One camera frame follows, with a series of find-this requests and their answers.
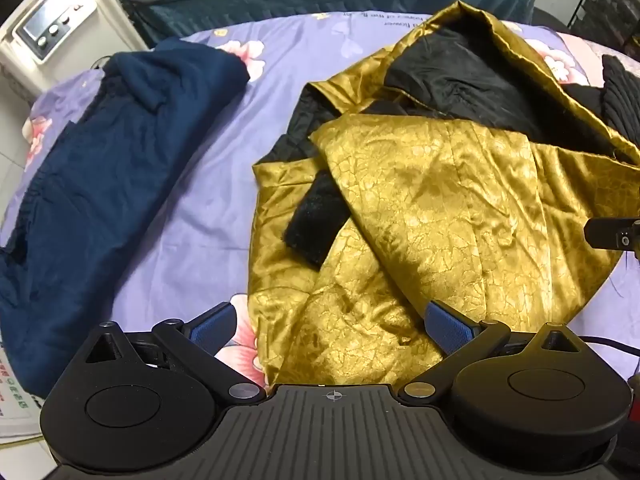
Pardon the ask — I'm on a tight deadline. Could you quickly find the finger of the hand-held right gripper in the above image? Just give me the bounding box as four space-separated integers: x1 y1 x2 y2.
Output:
583 217 640 252

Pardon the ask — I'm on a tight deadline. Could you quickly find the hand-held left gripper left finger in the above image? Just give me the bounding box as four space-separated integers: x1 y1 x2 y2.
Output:
84 302 267 404

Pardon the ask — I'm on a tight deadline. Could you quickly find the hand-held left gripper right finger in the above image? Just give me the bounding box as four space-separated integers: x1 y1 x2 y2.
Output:
397 299 589 404

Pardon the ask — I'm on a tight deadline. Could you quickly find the gold satin jacket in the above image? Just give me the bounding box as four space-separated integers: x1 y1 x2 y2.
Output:
248 1 640 387

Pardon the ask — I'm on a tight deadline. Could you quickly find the black ribbed garment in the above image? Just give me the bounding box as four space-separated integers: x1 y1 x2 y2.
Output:
565 54 640 161

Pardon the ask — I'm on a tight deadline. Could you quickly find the purple floral bedsheet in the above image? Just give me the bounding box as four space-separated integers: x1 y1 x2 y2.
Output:
0 10 640 403

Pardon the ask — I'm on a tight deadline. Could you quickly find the navy blue garment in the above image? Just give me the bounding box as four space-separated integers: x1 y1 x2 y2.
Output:
0 38 251 397

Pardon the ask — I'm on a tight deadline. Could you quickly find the printed paper sheet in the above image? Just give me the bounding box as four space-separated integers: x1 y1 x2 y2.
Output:
0 342 45 441

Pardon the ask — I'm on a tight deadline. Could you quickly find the white appliance with dials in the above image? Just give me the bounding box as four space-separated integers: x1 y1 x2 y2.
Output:
0 0 147 97

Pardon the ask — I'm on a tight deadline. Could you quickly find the black cable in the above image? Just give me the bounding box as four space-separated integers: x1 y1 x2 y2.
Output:
582 336 640 357

